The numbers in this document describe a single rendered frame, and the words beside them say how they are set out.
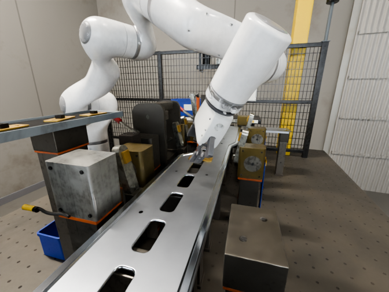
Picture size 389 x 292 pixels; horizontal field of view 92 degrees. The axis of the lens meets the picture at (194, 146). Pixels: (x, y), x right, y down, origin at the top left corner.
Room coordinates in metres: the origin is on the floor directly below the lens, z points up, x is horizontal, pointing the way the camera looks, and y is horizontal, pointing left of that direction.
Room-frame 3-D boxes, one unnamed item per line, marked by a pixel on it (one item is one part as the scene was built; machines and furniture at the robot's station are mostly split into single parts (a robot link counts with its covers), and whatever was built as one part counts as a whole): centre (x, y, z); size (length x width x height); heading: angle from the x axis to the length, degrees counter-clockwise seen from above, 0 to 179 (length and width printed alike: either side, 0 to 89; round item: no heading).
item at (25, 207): (0.33, 0.30, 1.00); 0.12 x 0.01 x 0.01; 75
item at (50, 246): (0.54, 0.46, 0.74); 0.11 x 0.10 x 0.09; 165
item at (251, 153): (0.63, -0.22, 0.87); 0.12 x 0.07 x 0.35; 75
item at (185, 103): (1.57, 0.02, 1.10); 0.30 x 0.17 x 0.13; 78
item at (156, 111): (0.78, 0.15, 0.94); 0.18 x 0.13 x 0.49; 165
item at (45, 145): (0.49, 0.36, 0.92); 0.10 x 0.08 x 0.45; 165
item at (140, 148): (0.52, 0.19, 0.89); 0.12 x 0.08 x 0.38; 75
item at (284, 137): (1.12, -0.55, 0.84); 0.05 x 0.05 x 0.29; 75
